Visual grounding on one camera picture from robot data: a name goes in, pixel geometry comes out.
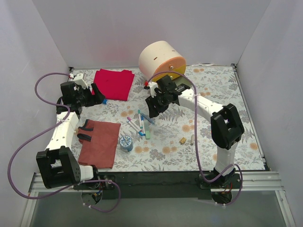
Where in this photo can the blue patterned tape roll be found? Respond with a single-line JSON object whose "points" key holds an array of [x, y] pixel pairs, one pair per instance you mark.
{"points": [[126, 143]]}

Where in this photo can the blue pen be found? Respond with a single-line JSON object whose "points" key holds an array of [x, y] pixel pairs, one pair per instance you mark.
{"points": [[150, 120]]}

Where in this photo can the aluminium frame rail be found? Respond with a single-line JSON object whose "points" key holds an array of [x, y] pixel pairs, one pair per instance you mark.
{"points": [[167, 199]]}

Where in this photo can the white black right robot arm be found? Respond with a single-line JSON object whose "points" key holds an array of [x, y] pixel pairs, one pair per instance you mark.
{"points": [[226, 125]]}

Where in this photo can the blue cap white marker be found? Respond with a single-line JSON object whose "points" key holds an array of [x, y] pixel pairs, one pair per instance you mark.
{"points": [[137, 130]]}

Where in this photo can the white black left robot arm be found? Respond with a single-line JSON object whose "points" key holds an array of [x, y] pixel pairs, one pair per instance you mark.
{"points": [[57, 164]]}

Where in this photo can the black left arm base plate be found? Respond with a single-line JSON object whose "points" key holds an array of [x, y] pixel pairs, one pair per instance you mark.
{"points": [[101, 182]]}

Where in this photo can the rust brown folded garment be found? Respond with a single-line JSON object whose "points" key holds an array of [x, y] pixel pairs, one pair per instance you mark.
{"points": [[99, 141]]}

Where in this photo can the teal cap white marker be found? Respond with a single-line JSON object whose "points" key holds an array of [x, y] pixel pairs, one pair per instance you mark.
{"points": [[140, 120]]}

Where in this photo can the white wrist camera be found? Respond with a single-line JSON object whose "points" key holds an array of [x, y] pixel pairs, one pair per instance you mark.
{"points": [[151, 86], [79, 79]]}

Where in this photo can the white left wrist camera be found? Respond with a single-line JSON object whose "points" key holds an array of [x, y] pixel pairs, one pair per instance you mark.
{"points": [[79, 79]]}

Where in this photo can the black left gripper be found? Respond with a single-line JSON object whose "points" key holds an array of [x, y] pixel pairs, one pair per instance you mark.
{"points": [[89, 95]]}

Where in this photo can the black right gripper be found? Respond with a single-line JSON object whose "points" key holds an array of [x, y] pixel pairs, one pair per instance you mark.
{"points": [[155, 102]]}

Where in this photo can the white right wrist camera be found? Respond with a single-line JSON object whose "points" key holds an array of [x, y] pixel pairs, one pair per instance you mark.
{"points": [[151, 86]]}

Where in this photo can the small brass sharpener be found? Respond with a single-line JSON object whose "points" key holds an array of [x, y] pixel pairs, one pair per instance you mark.
{"points": [[182, 140]]}

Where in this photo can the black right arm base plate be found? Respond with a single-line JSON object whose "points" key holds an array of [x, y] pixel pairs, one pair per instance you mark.
{"points": [[223, 182]]}

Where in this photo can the red folded cloth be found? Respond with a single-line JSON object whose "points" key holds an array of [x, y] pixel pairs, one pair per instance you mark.
{"points": [[114, 85]]}

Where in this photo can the purple cap white marker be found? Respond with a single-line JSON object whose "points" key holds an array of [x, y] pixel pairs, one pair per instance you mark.
{"points": [[134, 124]]}

